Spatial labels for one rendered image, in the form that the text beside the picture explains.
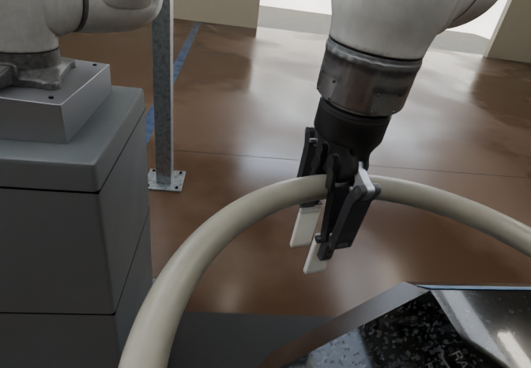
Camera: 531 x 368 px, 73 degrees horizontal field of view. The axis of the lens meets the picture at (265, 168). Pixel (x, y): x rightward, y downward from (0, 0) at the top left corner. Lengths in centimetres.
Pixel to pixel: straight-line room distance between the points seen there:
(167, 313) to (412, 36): 28
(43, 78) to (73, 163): 18
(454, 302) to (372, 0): 38
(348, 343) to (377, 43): 39
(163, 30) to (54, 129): 105
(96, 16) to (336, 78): 61
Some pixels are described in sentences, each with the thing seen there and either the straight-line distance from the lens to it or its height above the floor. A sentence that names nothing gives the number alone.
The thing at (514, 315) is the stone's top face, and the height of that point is 80.
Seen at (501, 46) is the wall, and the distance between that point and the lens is 838.
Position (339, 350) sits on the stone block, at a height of 70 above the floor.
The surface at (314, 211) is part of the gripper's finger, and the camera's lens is 49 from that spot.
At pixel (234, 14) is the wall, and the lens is 667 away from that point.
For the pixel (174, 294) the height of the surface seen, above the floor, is 93.
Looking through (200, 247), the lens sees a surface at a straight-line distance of 31.
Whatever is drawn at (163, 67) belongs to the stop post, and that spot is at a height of 64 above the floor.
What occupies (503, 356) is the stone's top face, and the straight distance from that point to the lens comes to 51.
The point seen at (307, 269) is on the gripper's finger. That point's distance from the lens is 49.
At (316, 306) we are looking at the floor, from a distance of 151.
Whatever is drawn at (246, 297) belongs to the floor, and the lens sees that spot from 148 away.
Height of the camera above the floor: 115
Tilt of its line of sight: 31 degrees down
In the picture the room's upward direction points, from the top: 9 degrees clockwise
